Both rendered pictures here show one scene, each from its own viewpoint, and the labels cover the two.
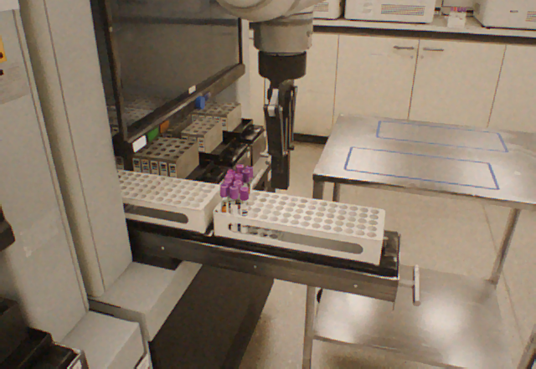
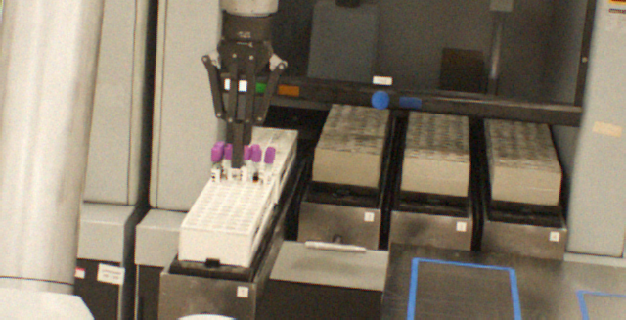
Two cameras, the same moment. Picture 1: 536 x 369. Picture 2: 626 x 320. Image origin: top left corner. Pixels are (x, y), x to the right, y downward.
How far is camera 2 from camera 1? 2.00 m
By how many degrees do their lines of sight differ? 73
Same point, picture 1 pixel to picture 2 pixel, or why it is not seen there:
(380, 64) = not seen: outside the picture
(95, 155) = (188, 69)
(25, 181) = (108, 48)
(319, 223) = (206, 205)
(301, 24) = not seen: outside the picture
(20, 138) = (114, 16)
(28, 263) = not seen: hidden behind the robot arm
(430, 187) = (387, 304)
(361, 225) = (211, 223)
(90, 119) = (193, 36)
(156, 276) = not seen: hidden behind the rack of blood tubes
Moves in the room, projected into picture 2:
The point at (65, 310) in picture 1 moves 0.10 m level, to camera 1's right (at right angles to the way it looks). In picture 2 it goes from (106, 178) to (109, 195)
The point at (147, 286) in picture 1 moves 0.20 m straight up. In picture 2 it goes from (174, 223) to (180, 110)
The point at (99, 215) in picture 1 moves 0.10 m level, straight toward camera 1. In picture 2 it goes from (174, 126) to (123, 131)
